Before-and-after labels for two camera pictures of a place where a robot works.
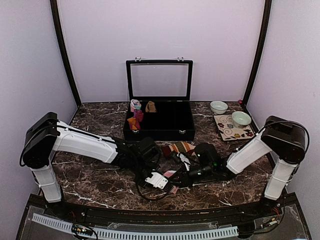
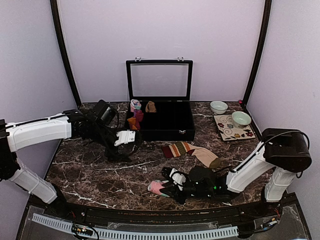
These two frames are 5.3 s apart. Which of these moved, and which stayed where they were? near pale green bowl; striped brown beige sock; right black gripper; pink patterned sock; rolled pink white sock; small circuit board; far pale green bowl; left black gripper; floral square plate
Moved: right black gripper; left black gripper; pink patterned sock
Stayed: rolled pink white sock; striped brown beige sock; near pale green bowl; far pale green bowl; small circuit board; floral square plate
